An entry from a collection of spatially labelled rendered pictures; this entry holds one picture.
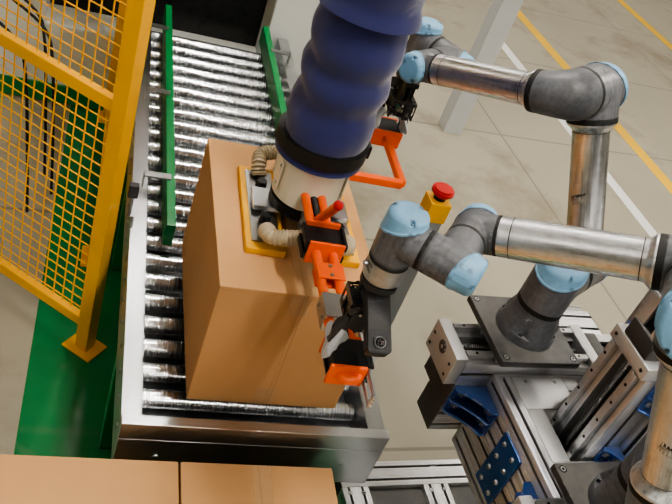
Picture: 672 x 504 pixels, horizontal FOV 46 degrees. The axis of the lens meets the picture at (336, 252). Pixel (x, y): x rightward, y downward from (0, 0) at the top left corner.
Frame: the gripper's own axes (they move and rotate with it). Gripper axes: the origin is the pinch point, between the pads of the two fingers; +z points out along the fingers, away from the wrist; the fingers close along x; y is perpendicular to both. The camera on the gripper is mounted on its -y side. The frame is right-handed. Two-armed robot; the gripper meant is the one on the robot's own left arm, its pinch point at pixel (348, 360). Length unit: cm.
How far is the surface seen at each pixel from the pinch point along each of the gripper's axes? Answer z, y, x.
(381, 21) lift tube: -48, 49, 0
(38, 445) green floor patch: 114, 58, 56
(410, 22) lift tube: -48, 51, -6
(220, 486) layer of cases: 60, 11, 12
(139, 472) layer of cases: 60, 13, 31
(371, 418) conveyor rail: 55, 31, -30
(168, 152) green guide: 50, 136, 28
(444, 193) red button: 11, 80, -46
